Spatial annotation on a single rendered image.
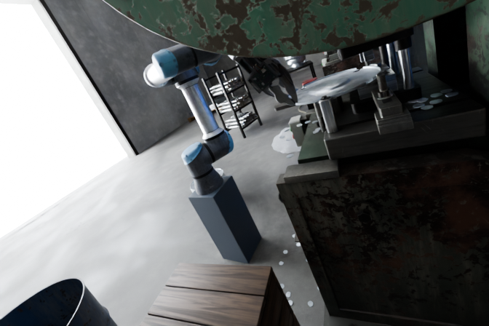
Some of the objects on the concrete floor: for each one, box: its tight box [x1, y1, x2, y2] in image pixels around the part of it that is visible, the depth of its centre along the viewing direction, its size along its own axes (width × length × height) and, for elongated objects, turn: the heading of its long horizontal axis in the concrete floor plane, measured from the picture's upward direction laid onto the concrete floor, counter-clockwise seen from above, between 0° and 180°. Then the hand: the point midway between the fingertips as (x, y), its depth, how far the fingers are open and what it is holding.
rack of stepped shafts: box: [202, 64, 263, 138], centre depth 324 cm, size 43×46×95 cm
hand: (293, 100), depth 66 cm, fingers closed
